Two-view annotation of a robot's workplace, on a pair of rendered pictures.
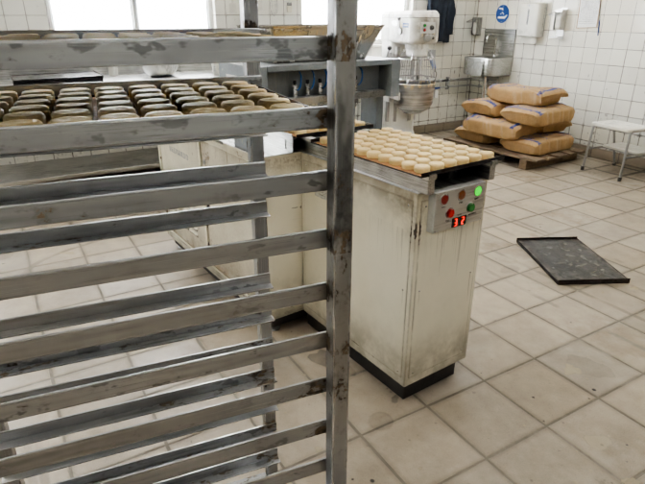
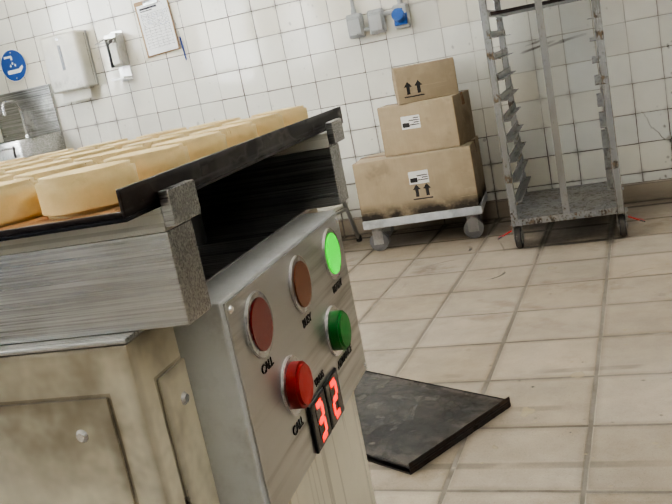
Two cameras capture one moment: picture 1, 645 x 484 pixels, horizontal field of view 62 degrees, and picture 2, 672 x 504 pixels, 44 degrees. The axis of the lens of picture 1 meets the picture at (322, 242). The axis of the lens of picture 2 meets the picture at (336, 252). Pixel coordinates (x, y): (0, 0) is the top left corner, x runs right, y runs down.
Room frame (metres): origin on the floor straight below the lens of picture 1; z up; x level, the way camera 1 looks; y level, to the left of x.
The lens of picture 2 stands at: (1.24, -0.15, 0.95)
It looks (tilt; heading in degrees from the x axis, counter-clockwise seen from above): 12 degrees down; 323
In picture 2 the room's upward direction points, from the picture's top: 11 degrees counter-clockwise
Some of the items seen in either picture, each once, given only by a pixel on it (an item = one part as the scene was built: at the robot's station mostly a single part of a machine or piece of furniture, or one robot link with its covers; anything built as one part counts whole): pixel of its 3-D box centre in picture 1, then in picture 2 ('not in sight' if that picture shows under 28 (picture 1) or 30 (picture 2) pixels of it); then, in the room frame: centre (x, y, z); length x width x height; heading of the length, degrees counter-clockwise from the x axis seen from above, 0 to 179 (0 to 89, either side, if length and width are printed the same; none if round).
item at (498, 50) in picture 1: (492, 55); (25, 134); (6.48, -1.95, 0.93); 0.99 x 0.38 x 1.09; 30
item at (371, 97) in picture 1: (312, 100); not in sight; (2.42, 0.04, 1.01); 0.72 x 0.33 x 0.34; 125
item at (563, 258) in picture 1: (568, 258); (378, 411); (2.91, -1.47, 0.01); 0.60 x 0.40 x 0.03; 3
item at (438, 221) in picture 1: (456, 205); (290, 344); (1.70, -0.45, 0.77); 0.24 x 0.04 x 0.14; 125
